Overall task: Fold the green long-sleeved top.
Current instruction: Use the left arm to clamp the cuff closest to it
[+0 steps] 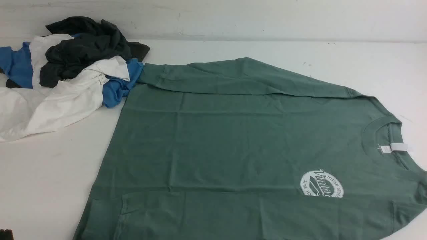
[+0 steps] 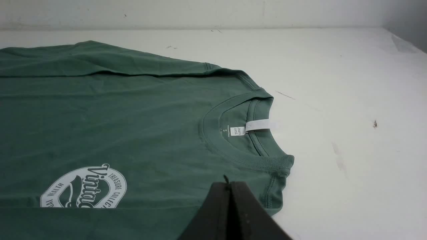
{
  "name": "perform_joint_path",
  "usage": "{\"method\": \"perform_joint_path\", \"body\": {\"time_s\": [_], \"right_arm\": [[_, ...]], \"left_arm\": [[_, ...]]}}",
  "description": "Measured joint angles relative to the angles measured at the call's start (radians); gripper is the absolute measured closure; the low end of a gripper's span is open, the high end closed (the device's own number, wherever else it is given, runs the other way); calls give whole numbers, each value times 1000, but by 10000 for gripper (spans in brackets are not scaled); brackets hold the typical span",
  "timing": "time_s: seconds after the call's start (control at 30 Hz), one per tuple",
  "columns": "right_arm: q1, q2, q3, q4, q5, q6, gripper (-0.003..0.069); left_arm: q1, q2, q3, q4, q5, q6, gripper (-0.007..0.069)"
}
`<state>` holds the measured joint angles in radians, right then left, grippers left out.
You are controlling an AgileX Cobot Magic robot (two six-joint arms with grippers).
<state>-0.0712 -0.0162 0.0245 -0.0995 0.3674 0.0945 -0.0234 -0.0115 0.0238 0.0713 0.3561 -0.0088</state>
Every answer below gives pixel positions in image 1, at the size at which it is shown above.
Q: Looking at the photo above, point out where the green long-sleeved shirt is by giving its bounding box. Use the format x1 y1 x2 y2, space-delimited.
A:
73 58 426 240

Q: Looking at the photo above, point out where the dark grey shirt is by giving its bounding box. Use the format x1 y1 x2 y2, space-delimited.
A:
6 16 150 89

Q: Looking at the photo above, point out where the white shirt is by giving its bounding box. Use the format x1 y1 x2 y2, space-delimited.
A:
0 34 130 143

